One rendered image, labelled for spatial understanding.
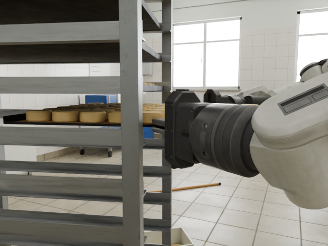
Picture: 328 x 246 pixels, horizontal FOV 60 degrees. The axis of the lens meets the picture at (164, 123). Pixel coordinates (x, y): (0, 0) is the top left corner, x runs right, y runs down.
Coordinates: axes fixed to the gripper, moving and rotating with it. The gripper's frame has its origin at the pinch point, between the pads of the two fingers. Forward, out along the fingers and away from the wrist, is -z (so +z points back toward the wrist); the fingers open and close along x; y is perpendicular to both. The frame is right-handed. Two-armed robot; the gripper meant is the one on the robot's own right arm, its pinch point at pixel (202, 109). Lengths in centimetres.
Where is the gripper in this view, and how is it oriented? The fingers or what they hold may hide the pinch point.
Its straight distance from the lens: 88.8
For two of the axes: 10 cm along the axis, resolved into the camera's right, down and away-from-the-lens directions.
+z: 8.0, -0.7, 6.0
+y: 6.0, 1.0, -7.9
